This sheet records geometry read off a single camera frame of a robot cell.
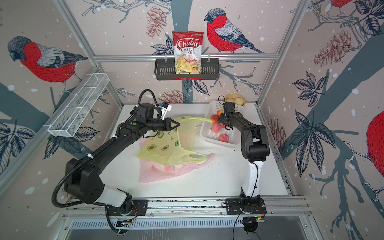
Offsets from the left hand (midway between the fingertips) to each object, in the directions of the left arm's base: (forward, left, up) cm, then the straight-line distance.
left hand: (181, 122), depth 77 cm
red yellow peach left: (+18, -21, -20) cm, 34 cm away
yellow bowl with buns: (+40, -41, -21) cm, 61 cm away
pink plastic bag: (-16, +19, -26) cm, 36 cm away
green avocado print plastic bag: (-9, +4, -10) cm, 14 cm away
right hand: (+19, -27, -20) cm, 39 cm away
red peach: (+11, -21, -21) cm, 32 cm away
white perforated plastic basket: (+6, -32, -26) cm, 42 cm away
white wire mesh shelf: (+1, +55, +5) cm, 55 cm away
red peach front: (+3, -26, -21) cm, 34 cm away
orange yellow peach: (+26, -25, -21) cm, 42 cm away
